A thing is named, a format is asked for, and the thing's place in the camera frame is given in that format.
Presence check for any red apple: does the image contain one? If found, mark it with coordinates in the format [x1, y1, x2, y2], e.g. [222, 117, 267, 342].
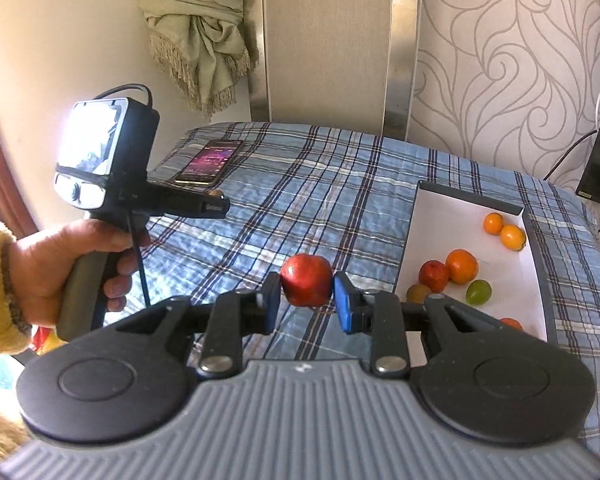
[280, 254, 334, 307]
[419, 260, 451, 292]

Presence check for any large orange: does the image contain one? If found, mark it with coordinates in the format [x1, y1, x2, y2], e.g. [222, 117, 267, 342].
[446, 249, 479, 285]

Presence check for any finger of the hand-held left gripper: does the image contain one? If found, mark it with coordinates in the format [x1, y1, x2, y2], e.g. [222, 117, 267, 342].
[147, 183, 231, 220]

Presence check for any black television cable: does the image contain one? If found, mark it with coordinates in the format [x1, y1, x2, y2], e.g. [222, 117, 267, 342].
[544, 129, 599, 182]

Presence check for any black smartphone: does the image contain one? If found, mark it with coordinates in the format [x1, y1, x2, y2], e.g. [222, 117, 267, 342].
[174, 140, 244, 187]

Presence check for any tan fuzzy cloth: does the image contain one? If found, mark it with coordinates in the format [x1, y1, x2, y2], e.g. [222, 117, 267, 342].
[0, 404, 30, 454]

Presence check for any blue plaid blanket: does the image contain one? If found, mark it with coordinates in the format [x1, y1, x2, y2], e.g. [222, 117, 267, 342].
[142, 121, 600, 456]

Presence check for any large green fruit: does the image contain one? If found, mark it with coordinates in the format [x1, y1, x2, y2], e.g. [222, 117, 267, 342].
[406, 283, 433, 305]

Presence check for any red and yellow packet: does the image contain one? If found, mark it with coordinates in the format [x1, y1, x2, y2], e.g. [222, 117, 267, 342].
[32, 325, 69, 357]

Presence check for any dark box with white inside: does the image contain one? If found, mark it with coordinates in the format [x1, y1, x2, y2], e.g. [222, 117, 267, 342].
[399, 180, 561, 368]

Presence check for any small green fruit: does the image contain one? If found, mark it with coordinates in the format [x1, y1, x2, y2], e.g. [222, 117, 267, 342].
[466, 280, 492, 306]

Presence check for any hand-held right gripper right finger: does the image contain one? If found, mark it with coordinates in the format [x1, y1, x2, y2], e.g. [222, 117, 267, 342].
[334, 271, 504, 380]

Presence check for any reddish brown wooden frame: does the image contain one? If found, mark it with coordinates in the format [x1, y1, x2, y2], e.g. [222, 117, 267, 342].
[0, 105, 37, 242]

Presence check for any person's left hand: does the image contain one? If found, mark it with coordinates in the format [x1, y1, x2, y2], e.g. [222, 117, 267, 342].
[5, 220, 154, 332]

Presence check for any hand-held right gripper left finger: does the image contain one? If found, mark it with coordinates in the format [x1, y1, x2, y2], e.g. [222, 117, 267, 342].
[115, 274, 282, 380]

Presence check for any pale green fringed curtain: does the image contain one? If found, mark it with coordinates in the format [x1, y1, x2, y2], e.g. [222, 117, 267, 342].
[140, 0, 261, 121]

